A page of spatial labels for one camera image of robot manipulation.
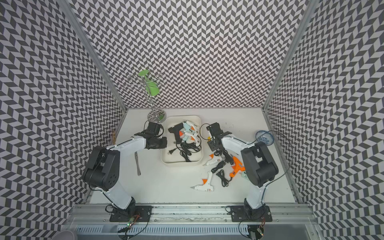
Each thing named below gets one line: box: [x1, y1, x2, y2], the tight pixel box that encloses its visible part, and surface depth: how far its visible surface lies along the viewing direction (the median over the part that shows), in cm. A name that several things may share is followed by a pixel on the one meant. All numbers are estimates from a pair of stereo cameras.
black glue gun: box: [168, 122, 184, 145], surface depth 104 cm
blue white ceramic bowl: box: [255, 130, 275, 146], surface depth 100 cm
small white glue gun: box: [202, 153, 222, 166], surface depth 90 cm
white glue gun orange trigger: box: [179, 130, 201, 146], surface depth 101 cm
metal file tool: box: [134, 151, 141, 176], surface depth 89 cm
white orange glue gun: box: [190, 171, 214, 192], surface depth 82 cm
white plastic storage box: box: [161, 115, 203, 167], surface depth 95 cm
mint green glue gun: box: [182, 120, 199, 135], surface depth 105 cm
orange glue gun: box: [229, 156, 246, 178], surface depth 88 cm
